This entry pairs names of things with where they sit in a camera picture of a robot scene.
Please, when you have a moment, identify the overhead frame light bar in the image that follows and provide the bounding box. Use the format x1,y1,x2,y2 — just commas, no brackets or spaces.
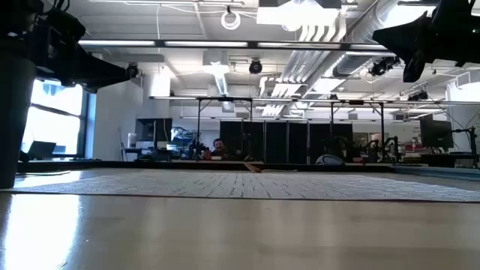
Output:
78,39,391,53

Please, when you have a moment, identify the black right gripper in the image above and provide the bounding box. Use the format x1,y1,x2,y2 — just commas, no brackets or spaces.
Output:
372,0,480,84

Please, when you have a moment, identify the tan wooden strip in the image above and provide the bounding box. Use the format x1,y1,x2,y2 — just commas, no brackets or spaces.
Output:
242,161,298,174

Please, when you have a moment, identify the white ceiling light panel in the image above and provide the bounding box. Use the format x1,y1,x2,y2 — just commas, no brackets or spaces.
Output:
256,5,341,27

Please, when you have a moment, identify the black table frame rail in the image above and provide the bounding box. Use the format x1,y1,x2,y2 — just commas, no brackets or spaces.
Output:
16,160,395,173

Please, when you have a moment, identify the white cable coil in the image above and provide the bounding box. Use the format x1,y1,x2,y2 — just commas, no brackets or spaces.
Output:
220,10,242,32

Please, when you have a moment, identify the black metal rig frame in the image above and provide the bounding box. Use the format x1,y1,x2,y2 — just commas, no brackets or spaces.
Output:
149,95,480,166

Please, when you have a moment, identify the grey woven placemat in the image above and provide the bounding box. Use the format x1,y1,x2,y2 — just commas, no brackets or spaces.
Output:
7,168,480,203

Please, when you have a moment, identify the black computer monitor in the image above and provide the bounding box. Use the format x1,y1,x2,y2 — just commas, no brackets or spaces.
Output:
418,118,455,150
135,118,173,143

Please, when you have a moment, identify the black laptop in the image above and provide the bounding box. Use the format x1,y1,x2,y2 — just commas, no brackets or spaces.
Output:
28,140,58,161

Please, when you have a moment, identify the blue foam pad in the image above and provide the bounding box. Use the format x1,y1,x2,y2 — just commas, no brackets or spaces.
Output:
389,164,480,183

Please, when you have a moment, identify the black stand pole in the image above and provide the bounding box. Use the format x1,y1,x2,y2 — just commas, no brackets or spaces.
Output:
451,125,480,169

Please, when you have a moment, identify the large window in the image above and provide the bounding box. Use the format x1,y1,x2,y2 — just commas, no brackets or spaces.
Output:
20,78,91,158

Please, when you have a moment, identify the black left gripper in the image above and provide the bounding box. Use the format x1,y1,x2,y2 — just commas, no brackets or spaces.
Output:
35,6,131,95

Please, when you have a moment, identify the white and black ball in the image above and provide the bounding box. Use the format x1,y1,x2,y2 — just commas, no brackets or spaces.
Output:
315,154,345,167

